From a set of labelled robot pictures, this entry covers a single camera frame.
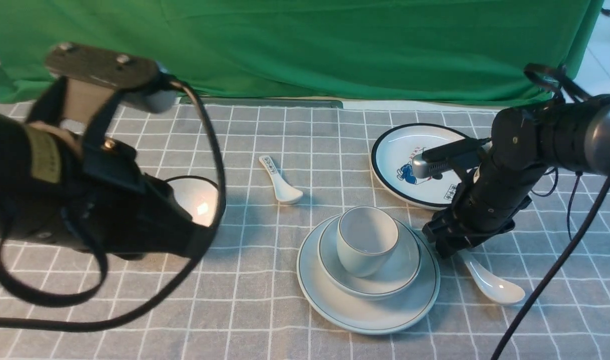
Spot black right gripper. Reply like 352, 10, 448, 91
423, 150, 548, 259

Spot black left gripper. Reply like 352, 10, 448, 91
0, 114, 215, 259

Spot thin-rimmed white bowl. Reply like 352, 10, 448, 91
317, 216, 422, 300

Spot thin-rimmed white cup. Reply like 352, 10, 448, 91
336, 206, 399, 278

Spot large plain white spoon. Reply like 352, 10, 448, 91
457, 250, 526, 306

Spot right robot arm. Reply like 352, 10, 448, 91
412, 95, 610, 259

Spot illustrated black-rimmed plate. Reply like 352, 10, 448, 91
370, 123, 466, 210

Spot grey checked tablecloth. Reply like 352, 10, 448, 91
0, 105, 610, 360

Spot plain thin-rimmed white plate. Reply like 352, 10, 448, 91
296, 215, 440, 335

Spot black-rimmed white bowl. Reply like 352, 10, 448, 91
166, 175, 219, 227

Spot grey metal bar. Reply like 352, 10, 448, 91
201, 96, 344, 109

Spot small patterned white spoon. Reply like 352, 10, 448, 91
259, 155, 303, 205

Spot green backdrop cloth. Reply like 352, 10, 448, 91
0, 0, 602, 106

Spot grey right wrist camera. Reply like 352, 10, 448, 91
411, 137, 491, 179

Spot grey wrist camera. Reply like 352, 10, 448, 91
40, 42, 176, 147
411, 137, 491, 179

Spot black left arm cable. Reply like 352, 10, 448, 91
0, 80, 227, 333

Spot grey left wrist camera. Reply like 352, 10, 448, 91
40, 42, 176, 147

